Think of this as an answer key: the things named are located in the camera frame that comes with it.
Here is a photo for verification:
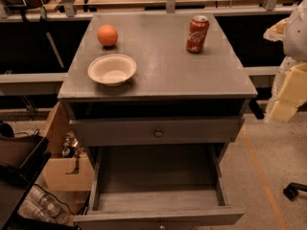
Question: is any grey drawer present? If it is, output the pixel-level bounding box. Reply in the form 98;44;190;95
75;145;244;230
70;116;244;147

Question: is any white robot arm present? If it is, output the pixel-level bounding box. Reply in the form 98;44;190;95
283;0;307;61

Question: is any grey wooden drawer cabinet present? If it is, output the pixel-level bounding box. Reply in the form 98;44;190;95
59;13;257;160

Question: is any grey top drawer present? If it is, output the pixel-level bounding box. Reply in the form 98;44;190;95
70;116;244;147

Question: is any white paper bowl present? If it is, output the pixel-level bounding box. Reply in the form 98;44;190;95
87;54;137;86

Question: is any orange ball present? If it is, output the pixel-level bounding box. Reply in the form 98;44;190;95
97;25;118;47

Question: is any red cola can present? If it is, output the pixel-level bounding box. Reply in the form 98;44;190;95
186;15;209;53

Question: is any cardboard box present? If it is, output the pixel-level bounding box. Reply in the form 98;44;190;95
42;103;94;192

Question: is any yellow foam padding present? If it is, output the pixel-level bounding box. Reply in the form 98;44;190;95
263;17;307;122

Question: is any black plastic bin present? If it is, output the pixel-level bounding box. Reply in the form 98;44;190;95
0;136;51;230

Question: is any clear plastic bottles bag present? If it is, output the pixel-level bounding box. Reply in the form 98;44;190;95
17;185;72;225

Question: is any black office chair caster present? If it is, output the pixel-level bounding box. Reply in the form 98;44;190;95
283;182;307;200

